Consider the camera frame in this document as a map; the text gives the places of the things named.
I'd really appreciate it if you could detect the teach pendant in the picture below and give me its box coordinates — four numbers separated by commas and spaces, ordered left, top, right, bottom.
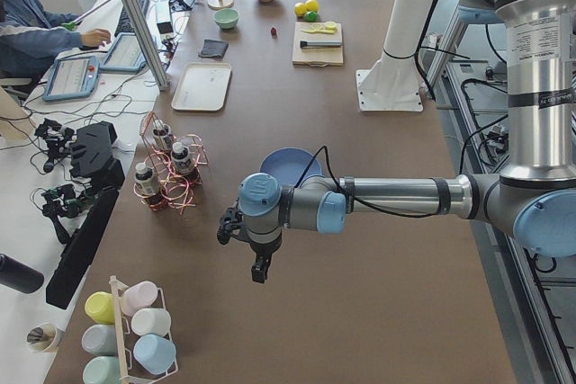
42, 56, 99, 103
100, 32, 146, 74

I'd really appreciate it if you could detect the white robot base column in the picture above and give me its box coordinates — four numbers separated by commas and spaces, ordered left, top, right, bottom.
356, 0, 436, 112

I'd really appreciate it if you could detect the teach pendant near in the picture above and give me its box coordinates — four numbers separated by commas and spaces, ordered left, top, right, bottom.
42, 56, 99, 103

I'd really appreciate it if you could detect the yellow cup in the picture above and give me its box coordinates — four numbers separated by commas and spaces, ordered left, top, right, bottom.
85, 291, 115, 325

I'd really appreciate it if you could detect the grey cup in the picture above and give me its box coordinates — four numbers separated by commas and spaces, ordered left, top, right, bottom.
81, 324, 117, 356

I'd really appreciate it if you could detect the paper cup with utensils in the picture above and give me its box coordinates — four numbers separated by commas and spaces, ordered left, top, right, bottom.
26, 323, 65, 353

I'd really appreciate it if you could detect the wooden cutting board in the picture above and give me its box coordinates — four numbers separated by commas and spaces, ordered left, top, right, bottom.
292, 22, 344, 67

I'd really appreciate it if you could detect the black long bar device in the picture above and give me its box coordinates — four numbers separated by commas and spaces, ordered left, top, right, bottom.
46, 187, 119, 309

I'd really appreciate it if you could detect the seated person in blue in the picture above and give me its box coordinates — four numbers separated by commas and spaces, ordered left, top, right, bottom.
1, 0, 112, 79

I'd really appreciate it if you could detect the white wire cup rack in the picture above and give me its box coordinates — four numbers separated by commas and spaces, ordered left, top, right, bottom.
109, 275, 180, 384

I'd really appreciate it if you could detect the green lime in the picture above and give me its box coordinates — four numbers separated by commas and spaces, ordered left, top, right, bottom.
303, 11, 318, 22

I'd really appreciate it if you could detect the yellow plastic knife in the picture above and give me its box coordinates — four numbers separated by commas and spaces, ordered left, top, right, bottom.
301, 27, 338, 34

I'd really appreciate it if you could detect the blue round plate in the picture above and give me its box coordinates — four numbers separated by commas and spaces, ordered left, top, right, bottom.
259, 147, 323, 186

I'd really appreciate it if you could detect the pink cup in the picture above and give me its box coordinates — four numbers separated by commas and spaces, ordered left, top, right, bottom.
120, 281, 158, 317

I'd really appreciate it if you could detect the black bottle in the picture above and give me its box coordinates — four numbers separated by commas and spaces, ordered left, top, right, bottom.
0, 254, 44, 294

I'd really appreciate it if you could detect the mint green cup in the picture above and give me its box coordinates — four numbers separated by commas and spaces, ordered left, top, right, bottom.
82, 356, 121, 384

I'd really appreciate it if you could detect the dark bottle white cap top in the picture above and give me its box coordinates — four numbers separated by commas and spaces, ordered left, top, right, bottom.
152, 119, 174, 151

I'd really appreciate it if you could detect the aluminium frame post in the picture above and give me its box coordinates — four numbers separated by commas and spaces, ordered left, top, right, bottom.
121, 0, 169, 91

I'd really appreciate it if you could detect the dark bottle white cap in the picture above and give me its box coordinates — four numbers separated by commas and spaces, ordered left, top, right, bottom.
135, 162, 160, 197
152, 119, 174, 151
171, 141, 194, 175

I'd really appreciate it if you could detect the cream rectangular tray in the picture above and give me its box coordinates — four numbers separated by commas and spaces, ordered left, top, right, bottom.
171, 62, 232, 112

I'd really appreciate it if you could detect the yellow lemon front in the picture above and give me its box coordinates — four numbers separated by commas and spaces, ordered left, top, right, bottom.
293, 3, 308, 18

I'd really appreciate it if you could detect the white cup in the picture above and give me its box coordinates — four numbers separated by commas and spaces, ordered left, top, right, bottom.
131, 308, 172, 336

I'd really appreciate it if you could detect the light blue cup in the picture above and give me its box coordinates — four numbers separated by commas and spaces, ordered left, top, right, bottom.
133, 334, 176, 375

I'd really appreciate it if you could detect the grey folded cloth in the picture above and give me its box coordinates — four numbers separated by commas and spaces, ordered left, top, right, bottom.
198, 39, 229, 58

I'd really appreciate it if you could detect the steel cylinder with black tip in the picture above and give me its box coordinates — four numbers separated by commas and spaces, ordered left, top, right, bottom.
299, 40, 343, 49

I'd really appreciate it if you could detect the teach pendant far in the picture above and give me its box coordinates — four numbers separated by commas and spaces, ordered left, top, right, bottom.
100, 32, 146, 74

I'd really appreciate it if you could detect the black angular device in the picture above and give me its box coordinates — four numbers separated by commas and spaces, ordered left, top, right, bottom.
69, 121, 125, 191

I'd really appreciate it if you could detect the dark bottle white cap lower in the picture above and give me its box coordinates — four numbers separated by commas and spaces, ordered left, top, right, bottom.
135, 162, 160, 197

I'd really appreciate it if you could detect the dark bottle white cap middle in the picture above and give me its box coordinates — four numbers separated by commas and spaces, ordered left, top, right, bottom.
171, 141, 194, 175

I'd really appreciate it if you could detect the black keyboard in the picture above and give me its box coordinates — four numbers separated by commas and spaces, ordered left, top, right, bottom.
113, 0, 151, 38

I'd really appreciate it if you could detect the copper wire bottle rack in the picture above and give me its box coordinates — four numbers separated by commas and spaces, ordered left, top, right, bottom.
133, 112, 209, 213

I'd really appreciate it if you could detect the green bowl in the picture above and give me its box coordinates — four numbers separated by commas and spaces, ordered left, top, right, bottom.
213, 8, 239, 31

